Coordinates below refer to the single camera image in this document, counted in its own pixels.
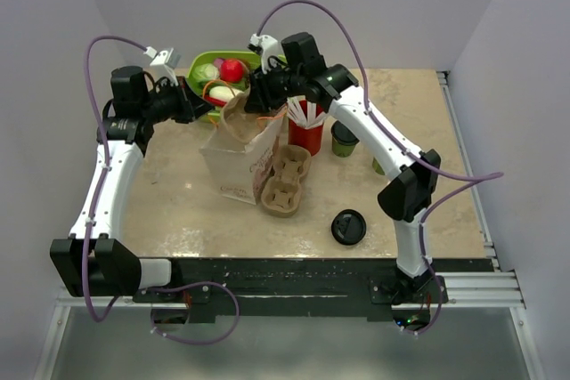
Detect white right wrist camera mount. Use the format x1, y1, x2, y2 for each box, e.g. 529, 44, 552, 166
248, 34, 283, 74

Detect green cabbage toy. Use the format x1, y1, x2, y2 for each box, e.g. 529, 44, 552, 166
191, 63, 220, 84

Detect red ribbed cup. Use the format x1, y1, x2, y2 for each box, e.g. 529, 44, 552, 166
288, 97, 327, 156

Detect black lid stack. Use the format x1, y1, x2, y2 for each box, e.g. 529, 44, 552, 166
330, 209, 367, 246

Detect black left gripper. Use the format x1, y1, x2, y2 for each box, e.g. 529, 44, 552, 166
141, 76, 215, 125

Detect single cardboard cup carrier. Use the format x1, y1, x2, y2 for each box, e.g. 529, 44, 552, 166
218, 91, 286, 145

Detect green plastic bin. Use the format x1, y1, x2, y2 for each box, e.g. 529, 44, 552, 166
187, 50, 261, 124

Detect red chili toy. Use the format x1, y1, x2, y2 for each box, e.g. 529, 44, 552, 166
204, 95, 227, 108

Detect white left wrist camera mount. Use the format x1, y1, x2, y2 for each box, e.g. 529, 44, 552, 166
144, 45, 181, 86

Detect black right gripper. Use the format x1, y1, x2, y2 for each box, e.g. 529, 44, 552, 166
246, 60, 305, 115

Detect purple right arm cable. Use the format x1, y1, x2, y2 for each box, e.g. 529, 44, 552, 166
257, 0, 504, 336

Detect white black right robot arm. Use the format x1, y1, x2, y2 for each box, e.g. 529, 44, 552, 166
244, 32, 441, 303

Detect black coffee lid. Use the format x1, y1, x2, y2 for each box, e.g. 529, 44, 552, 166
330, 120, 360, 146

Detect aluminium frame rail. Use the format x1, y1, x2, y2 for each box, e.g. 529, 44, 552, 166
391, 269, 526, 310

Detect green paper cup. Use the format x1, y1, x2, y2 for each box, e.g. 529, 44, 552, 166
372, 158, 385, 175
330, 120, 360, 158

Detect red apple toy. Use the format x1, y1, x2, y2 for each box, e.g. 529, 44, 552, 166
219, 58, 245, 83

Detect paper bag orange handles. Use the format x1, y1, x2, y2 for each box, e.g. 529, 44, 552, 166
199, 116, 284, 205

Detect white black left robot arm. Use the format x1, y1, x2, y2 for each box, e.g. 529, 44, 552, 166
50, 66, 214, 302

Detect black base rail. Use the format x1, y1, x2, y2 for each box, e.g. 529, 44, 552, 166
133, 256, 495, 323

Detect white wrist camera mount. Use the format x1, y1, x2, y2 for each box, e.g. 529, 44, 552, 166
248, 34, 283, 74
144, 45, 181, 86

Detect white radish toy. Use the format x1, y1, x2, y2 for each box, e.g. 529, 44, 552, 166
208, 85, 242, 103

